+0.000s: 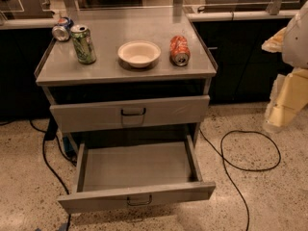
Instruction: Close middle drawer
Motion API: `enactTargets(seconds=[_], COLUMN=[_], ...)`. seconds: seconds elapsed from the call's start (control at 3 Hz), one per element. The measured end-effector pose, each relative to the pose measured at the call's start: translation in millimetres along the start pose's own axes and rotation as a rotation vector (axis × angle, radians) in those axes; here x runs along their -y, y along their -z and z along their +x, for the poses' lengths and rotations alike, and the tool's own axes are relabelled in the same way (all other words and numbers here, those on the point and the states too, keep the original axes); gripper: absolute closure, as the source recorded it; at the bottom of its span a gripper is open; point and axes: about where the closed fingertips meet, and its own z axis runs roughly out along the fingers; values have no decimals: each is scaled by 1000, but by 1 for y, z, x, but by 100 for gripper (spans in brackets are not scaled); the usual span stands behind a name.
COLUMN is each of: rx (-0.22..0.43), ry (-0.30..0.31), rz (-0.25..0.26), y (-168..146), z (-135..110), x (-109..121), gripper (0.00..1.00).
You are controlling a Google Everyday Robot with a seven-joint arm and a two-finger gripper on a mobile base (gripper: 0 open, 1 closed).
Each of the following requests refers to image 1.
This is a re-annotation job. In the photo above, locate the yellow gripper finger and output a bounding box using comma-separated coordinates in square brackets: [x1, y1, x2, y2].
[263, 68, 308, 133]
[261, 28, 286, 53]

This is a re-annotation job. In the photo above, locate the white paper bowl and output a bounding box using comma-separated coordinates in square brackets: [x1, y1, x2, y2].
[117, 40, 161, 68]

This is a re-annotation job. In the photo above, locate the grey drawer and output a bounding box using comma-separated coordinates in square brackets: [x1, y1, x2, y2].
[50, 95, 209, 133]
[58, 136, 216, 214]

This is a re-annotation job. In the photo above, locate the orange soda can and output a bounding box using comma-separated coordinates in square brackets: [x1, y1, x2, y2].
[169, 36, 191, 66]

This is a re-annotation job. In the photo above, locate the black cable right floor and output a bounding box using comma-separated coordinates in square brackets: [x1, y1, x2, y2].
[199, 128, 282, 231]

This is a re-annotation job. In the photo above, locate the white counter rail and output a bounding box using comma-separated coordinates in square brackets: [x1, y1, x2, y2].
[187, 10, 297, 22]

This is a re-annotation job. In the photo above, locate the green soda can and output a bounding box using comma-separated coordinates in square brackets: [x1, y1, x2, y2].
[70, 24, 96, 64]

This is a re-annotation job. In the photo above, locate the grey metal drawer cabinet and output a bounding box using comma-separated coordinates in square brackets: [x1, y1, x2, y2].
[34, 6, 218, 152]

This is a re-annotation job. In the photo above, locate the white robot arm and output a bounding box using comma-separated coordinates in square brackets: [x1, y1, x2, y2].
[262, 2, 308, 133]

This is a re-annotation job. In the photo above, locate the black cable left floor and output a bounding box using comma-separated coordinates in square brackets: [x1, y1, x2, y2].
[28, 118, 78, 231]

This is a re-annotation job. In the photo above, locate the grey top drawer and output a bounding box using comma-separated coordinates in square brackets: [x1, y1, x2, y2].
[50, 95, 209, 133]

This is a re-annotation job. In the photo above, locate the blue red soda can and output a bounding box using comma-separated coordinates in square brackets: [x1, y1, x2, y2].
[52, 17, 73, 41]

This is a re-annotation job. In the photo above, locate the black cable floor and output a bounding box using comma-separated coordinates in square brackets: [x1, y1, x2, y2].
[199, 128, 282, 231]
[28, 118, 78, 231]

